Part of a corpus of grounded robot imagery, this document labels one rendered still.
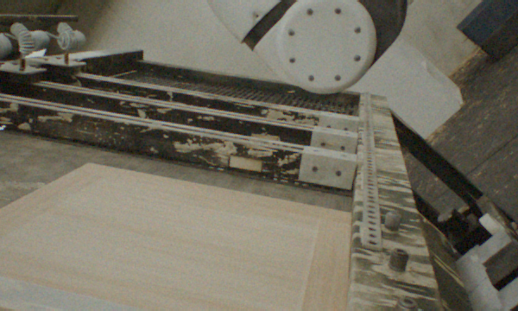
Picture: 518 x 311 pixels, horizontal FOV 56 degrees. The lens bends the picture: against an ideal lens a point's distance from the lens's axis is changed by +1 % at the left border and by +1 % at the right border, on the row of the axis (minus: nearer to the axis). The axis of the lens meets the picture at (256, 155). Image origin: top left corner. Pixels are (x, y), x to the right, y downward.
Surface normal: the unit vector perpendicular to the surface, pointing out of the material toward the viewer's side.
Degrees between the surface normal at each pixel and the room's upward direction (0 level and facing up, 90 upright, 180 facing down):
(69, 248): 57
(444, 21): 90
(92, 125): 90
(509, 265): 0
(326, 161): 90
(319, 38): 90
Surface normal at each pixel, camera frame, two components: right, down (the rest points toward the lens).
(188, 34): -0.30, 0.36
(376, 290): 0.12, -0.95
